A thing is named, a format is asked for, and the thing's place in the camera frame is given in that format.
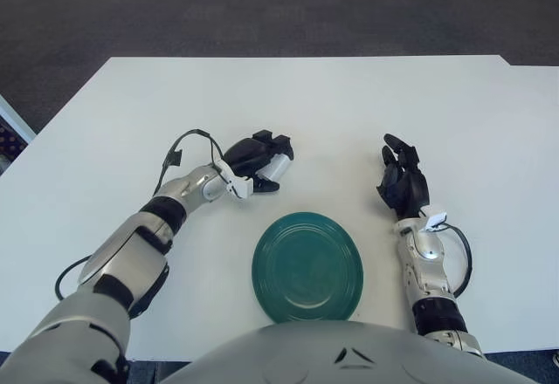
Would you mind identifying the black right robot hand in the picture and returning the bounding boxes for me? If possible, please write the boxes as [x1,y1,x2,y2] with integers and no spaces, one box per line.
[376,134,431,221]

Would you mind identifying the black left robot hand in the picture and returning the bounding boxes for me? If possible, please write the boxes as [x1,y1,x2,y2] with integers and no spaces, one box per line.
[222,129,296,193]

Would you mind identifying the white charger block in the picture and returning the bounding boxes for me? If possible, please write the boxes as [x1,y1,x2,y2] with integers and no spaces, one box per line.
[259,152,293,181]

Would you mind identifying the teal green round plate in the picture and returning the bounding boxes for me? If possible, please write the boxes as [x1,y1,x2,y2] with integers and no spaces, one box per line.
[252,211,365,324]

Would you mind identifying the grey robot torso shell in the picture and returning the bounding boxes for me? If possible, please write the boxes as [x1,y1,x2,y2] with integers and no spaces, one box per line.
[159,319,542,384]

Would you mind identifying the white furniture panel edge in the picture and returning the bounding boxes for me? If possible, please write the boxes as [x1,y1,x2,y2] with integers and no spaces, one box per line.
[0,93,37,143]

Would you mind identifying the dark dotted mat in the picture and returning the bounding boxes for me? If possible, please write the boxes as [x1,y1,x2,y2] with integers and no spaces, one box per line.
[0,115,31,161]

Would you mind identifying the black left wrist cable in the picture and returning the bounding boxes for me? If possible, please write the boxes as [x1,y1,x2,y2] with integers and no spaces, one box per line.
[55,129,224,302]

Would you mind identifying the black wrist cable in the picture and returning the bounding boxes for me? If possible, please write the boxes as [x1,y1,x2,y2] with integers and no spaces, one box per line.
[440,222,473,300]
[55,129,224,302]

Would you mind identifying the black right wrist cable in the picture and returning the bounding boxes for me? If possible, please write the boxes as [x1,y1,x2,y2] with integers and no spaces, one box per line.
[440,222,473,300]

